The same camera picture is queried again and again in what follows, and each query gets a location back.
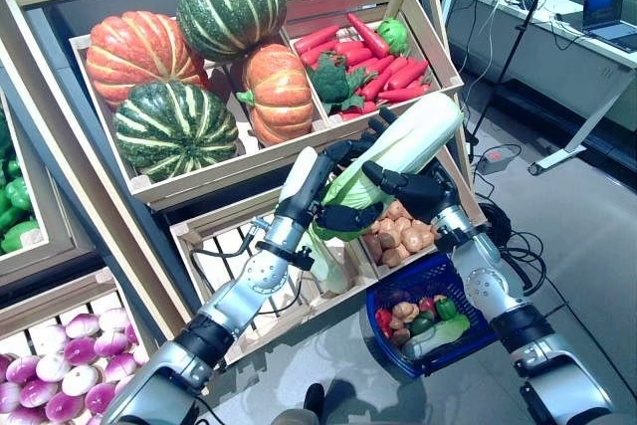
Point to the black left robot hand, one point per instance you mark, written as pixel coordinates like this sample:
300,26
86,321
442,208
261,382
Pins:
303,181

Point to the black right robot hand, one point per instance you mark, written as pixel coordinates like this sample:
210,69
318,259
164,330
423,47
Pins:
423,191

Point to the green white napa cabbage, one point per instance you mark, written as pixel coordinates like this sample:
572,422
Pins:
423,136
438,335
328,266

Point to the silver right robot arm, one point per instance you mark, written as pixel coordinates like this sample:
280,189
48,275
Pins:
547,360

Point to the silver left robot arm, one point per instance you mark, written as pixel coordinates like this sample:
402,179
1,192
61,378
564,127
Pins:
169,370

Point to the blue plastic shopping basket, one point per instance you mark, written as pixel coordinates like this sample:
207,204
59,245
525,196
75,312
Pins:
380,343

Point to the wooden potato crate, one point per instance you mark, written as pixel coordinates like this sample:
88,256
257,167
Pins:
468,191

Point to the orange pumpkin green stem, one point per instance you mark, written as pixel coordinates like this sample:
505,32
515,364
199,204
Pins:
278,94

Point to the red carrot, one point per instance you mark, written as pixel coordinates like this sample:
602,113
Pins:
376,85
316,39
408,75
403,94
368,35
358,57
317,53

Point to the dark green broccoli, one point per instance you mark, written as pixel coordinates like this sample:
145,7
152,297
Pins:
331,81

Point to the wooden pumpkin crate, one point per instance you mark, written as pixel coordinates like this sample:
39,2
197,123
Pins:
199,171

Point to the red bell pepper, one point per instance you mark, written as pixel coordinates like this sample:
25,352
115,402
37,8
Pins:
428,304

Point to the bright green bell pepper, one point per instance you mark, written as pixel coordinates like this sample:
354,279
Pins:
446,308
10,167
6,213
19,193
19,237

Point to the wide slatted wooden crate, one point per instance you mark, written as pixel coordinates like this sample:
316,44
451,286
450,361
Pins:
328,306

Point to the dark green bell pepper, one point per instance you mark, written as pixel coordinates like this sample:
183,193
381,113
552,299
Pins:
422,324

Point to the red tomato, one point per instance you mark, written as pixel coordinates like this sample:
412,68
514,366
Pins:
383,319

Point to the green striped pumpkin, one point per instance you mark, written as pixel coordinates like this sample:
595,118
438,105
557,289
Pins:
174,131
231,9

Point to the wooden carrot crate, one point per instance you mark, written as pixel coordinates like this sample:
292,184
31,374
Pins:
430,39

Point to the light green lettuce head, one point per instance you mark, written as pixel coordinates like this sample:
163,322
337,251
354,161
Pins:
393,34

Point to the black tripod stand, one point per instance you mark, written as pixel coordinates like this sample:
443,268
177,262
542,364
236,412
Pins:
517,39

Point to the white desk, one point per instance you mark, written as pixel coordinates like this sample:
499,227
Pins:
547,47

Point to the large orange striped pumpkin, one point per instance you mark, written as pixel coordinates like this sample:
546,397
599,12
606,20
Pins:
139,52

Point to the silver left robot leg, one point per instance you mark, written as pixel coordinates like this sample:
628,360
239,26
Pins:
313,397

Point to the wooden pepper crate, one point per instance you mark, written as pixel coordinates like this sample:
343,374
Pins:
55,226

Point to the wooden onion crate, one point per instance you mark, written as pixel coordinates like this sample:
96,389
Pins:
55,300

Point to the grey power box red switch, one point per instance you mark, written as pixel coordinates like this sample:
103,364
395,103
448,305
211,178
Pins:
495,158

